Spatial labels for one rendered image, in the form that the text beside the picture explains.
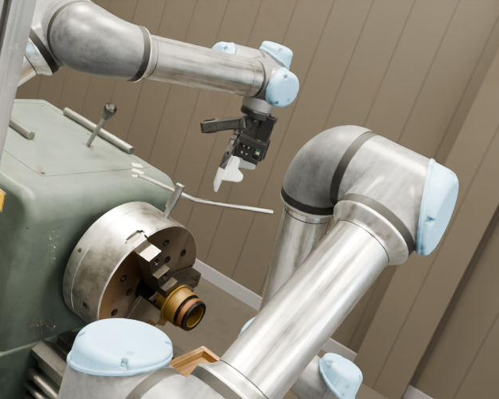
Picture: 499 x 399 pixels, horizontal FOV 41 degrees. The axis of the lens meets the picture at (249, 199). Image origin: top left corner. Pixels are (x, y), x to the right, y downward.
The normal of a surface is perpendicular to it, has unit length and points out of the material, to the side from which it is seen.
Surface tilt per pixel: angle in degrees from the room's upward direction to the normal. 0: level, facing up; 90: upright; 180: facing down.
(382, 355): 90
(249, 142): 91
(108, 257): 58
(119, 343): 7
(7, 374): 90
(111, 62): 105
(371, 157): 50
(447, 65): 90
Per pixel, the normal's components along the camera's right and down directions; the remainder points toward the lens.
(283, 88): 0.57, 0.46
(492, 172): -0.48, 0.15
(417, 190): -0.33, -0.37
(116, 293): 0.76, 0.45
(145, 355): 0.22, -0.94
